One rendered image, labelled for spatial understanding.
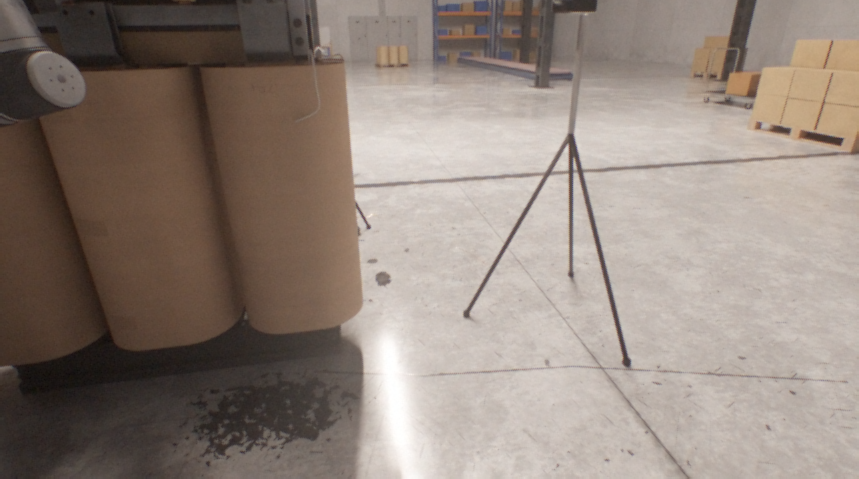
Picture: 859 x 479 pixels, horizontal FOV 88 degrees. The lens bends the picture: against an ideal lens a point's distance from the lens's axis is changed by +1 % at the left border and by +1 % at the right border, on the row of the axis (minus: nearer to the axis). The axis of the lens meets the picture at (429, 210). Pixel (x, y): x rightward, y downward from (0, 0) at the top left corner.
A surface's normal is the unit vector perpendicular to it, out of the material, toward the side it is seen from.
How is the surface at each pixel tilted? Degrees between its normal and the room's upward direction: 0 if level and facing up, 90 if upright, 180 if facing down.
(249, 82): 90
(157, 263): 90
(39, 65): 72
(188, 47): 90
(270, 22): 90
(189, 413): 0
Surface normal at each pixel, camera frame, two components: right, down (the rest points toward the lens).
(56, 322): 0.73, 0.25
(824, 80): -0.97, 0.10
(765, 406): -0.01, -0.93
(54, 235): 0.94, 0.12
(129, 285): 0.21, 0.36
